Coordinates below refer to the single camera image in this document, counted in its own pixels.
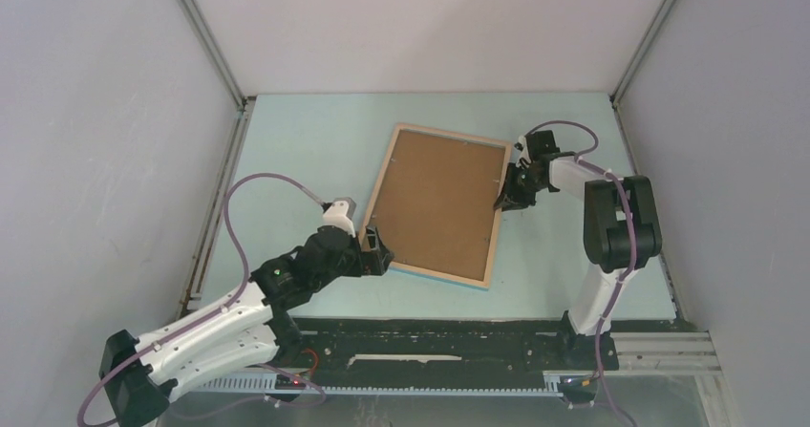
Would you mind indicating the wooden picture frame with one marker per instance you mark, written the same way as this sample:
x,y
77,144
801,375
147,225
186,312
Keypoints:
x,y
443,278

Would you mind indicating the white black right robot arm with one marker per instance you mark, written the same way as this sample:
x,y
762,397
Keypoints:
x,y
621,231

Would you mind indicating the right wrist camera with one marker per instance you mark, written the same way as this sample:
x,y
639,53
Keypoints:
x,y
521,146

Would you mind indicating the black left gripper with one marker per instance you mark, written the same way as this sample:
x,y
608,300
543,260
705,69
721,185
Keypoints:
x,y
369,266

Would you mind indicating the left corner aluminium rail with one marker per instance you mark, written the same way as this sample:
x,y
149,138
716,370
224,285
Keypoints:
x,y
210,46

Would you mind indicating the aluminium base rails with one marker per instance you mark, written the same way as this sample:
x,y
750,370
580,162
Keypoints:
x,y
644,348

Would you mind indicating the corner aluminium rail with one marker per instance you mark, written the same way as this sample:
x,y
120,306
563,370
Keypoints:
x,y
210,46
652,32

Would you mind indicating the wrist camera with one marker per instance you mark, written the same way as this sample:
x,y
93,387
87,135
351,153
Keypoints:
x,y
521,146
339,213

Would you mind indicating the right corner aluminium rail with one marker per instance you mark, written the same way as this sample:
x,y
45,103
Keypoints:
x,y
652,32

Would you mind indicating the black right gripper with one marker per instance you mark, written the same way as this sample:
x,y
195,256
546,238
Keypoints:
x,y
510,198

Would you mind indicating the brown frame backing board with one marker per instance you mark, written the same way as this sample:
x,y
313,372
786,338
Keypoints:
x,y
436,202

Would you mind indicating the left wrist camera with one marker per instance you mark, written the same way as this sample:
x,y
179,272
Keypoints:
x,y
339,213

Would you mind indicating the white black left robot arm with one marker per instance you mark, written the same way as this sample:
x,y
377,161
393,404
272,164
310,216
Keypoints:
x,y
250,325

